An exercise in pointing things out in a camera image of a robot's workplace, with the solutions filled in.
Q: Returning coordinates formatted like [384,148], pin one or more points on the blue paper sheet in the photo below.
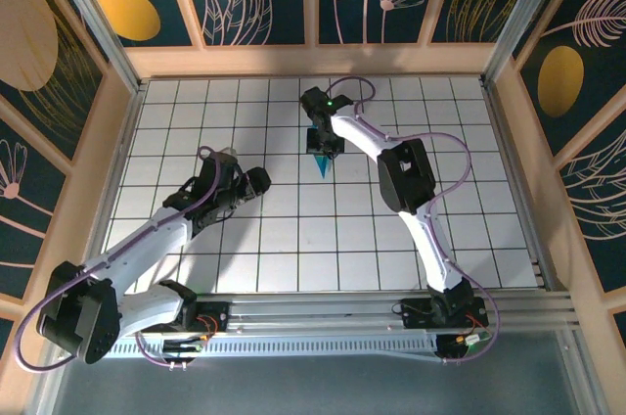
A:
[323,168]

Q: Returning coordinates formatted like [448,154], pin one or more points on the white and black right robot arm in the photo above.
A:
[406,175]

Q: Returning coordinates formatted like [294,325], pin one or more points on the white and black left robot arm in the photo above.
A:
[142,244]

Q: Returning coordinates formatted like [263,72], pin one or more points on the black left controller box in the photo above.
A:
[183,349]

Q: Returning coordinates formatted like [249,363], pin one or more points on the black controller box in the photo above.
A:
[452,346]
[183,349]

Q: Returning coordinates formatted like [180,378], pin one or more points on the black right controller box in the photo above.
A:
[452,346]

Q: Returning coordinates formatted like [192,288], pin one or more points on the aluminium table side rail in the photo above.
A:
[505,141]
[125,141]

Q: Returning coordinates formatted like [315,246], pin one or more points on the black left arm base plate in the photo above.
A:
[220,309]

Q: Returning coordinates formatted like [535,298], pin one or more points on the aluminium frame rail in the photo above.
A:
[313,312]

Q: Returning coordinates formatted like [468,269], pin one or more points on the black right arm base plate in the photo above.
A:
[415,312]

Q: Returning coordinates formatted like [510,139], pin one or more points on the aluminium corner post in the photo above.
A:
[526,9]
[97,18]

